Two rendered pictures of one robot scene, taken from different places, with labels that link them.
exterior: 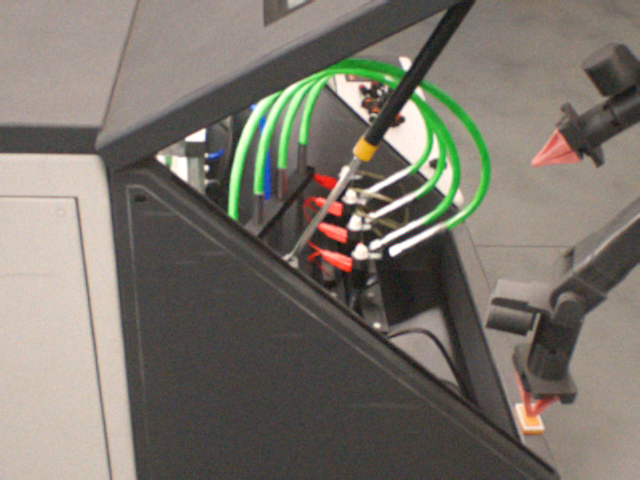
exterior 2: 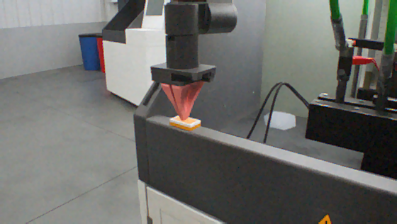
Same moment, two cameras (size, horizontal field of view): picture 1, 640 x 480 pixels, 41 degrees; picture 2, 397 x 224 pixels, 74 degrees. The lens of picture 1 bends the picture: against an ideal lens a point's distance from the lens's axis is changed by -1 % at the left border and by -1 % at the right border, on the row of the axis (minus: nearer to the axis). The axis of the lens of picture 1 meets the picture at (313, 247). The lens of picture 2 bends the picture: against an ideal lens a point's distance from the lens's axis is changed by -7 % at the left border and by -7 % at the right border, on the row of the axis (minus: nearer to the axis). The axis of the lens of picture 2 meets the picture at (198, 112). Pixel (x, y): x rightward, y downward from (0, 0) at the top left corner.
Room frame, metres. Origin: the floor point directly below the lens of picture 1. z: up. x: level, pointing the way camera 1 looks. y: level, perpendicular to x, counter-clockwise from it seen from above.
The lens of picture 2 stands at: (1.26, -0.68, 1.15)
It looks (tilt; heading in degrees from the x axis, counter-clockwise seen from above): 19 degrees down; 133
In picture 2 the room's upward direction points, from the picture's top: straight up
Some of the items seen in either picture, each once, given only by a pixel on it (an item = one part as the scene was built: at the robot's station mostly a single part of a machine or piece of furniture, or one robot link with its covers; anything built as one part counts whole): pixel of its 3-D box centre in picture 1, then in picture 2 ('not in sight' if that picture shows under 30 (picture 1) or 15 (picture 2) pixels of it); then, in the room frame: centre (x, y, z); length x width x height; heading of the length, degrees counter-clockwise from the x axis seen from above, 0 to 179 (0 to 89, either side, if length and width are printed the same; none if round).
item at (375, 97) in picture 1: (384, 98); not in sight; (1.85, -0.14, 1.01); 0.23 x 0.11 x 0.06; 6
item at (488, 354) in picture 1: (484, 359); (294, 203); (1.12, -0.31, 0.87); 0.62 x 0.04 x 0.16; 6
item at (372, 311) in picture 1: (344, 299); (393, 147); (1.22, -0.06, 0.91); 0.34 x 0.10 x 0.15; 6
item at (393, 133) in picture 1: (385, 121); not in sight; (1.81, -0.15, 0.97); 0.70 x 0.22 x 0.03; 6
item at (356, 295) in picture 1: (361, 306); (339, 98); (1.10, -0.09, 0.99); 0.05 x 0.03 x 0.21; 96
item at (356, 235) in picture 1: (356, 276); (380, 105); (1.18, -0.08, 0.99); 0.05 x 0.03 x 0.21; 96
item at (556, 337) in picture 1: (555, 323); (184, 18); (0.91, -0.34, 1.14); 0.07 x 0.06 x 0.07; 77
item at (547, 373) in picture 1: (549, 357); (182, 55); (0.90, -0.34, 1.08); 0.10 x 0.07 x 0.07; 6
